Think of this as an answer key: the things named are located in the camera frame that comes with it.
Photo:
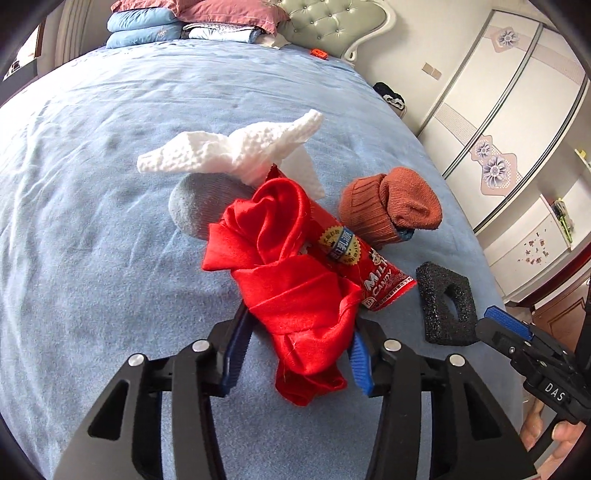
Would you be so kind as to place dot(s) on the bed with blue sheet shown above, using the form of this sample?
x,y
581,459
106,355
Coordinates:
x,y
115,207

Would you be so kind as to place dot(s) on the folded light blue quilt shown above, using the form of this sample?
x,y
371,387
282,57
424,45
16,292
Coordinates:
x,y
226,33

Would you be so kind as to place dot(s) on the yellow green shelf item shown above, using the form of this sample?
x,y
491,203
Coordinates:
x,y
584,159

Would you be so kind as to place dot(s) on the small orange object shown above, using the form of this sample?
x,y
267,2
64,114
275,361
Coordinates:
x,y
319,53

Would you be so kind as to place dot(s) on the black foam block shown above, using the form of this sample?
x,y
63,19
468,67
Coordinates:
x,y
436,318

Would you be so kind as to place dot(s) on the white low cabinet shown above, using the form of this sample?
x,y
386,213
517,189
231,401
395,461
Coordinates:
x,y
531,249

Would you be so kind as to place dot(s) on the pink pillow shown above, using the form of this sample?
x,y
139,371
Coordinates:
x,y
231,14
147,4

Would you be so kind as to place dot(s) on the red cloth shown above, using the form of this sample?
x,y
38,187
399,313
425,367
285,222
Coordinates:
x,y
286,286

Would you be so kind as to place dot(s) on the white knitted cloth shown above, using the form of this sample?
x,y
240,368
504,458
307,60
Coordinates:
x,y
231,147

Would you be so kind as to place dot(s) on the small white cloth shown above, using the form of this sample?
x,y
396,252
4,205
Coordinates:
x,y
280,41

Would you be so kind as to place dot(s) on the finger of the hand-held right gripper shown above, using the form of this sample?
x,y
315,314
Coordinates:
x,y
505,318
496,339

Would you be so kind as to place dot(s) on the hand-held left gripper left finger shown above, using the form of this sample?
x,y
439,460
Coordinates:
x,y
236,355

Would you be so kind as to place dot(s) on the brown rolled sock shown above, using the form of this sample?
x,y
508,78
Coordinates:
x,y
397,203

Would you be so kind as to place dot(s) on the white sliding door wardrobe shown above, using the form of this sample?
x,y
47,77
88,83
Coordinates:
x,y
517,106

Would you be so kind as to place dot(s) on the wall switch plate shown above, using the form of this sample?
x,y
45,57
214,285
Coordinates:
x,y
431,69

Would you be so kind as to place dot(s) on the blue pillow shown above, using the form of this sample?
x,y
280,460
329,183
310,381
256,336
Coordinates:
x,y
143,38
143,21

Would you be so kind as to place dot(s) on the red candy wrapper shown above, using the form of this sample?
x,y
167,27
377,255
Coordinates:
x,y
374,272

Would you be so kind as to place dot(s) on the tufted green bed headboard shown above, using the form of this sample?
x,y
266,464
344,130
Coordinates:
x,y
337,21

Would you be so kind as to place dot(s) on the beige curtain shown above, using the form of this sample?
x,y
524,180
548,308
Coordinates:
x,y
78,27

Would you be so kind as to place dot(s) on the person's right hand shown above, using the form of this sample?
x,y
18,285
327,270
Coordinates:
x,y
561,438

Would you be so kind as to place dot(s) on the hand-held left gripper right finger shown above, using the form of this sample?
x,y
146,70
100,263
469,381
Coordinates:
x,y
362,369

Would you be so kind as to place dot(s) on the window with wooden frame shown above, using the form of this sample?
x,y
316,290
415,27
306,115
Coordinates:
x,y
21,55

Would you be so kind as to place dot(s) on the black cloth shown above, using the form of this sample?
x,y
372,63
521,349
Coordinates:
x,y
390,94

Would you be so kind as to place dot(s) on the grey sock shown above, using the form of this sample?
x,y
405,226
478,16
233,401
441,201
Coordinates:
x,y
198,203

